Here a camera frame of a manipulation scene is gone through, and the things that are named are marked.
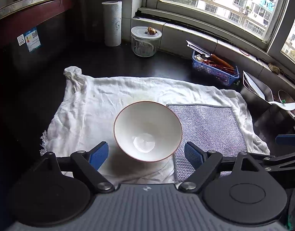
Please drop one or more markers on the red rubber band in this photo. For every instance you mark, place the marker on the red rubber band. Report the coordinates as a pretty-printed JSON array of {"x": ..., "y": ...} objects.
[{"x": 241, "y": 50}]

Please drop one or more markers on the white bowl with brown rim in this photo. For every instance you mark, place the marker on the white bowl with brown rim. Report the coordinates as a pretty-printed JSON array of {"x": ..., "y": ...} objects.
[{"x": 147, "y": 125}]

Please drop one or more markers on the white cotton cloth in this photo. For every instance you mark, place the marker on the white cotton cloth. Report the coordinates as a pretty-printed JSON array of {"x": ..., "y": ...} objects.
[{"x": 101, "y": 101}]

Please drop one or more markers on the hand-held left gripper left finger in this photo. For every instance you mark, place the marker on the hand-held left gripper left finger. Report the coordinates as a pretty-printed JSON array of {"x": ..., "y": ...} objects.
[{"x": 99, "y": 155}]

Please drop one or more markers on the round steel pot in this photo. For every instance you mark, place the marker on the round steel pot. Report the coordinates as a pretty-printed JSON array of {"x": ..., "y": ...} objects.
[{"x": 288, "y": 96}]

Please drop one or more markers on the large ginger piece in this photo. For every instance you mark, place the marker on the large ginger piece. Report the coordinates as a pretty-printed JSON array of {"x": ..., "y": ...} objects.
[{"x": 274, "y": 68}]

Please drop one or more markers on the dark red kitchen appliance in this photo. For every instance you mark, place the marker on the dark red kitchen appliance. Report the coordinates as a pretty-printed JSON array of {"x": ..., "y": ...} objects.
[{"x": 29, "y": 16}]

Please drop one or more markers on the dried red chilies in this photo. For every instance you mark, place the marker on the dried red chilies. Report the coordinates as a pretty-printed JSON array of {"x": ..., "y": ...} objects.
[{"x": 214, "y": 66}]

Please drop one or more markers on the small white sticker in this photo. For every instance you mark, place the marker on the small white sticker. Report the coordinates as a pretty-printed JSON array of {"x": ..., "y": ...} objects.
[{"x": 21, "y": 40}]

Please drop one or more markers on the small brown ginger piece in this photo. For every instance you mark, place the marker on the small brown ginger piece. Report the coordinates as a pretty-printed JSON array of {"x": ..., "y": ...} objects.
[{"x": 151, "y": 31}]

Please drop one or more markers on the silver mesh dishcloth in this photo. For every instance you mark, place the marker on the silver mesh dishcloth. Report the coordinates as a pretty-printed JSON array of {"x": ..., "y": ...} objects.
[{"x": 210, "y": 130}]

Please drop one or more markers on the blue plastic basket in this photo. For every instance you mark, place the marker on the blue plastic basket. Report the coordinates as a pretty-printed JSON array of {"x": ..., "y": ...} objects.
[{"x": 210, "y": 73}]

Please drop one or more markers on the glass jar with lid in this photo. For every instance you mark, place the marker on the glass jar with lid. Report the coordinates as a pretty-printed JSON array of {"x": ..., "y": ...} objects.
[{"x": 142, "y": 45}]

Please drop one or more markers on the blue and white sticker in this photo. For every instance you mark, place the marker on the blue and white sticker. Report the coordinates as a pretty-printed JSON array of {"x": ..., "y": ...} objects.
[{"x": 32, "y": 39}]

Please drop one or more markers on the white paper towel roll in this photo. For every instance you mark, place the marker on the white paper towel roll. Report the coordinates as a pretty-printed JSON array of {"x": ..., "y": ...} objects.
[{"x": 112, "y": 24}]

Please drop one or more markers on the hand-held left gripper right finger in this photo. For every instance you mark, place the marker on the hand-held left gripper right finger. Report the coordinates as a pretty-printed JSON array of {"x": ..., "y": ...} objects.
[{"x": 193, "y": 155}]

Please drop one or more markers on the rectangular steel tray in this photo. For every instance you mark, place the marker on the rectangular steel tray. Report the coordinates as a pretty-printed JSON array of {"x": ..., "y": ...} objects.
[{"x": 253, "y": 96}]

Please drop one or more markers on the window with grey frame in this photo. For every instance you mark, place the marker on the window with grey frame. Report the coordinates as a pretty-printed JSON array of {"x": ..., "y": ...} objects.
[{"x": 222, "y": 0}]

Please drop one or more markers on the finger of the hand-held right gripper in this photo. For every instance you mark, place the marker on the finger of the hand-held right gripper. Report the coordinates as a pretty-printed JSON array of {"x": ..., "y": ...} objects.
[
  {"x": 287, "y": 168},
  {"x": 288, "y": 140}
]

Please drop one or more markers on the white plastic spoon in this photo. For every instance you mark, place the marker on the white plastic spoon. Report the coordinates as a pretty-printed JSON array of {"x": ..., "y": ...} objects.
[{"x": 287, "y": 105}]

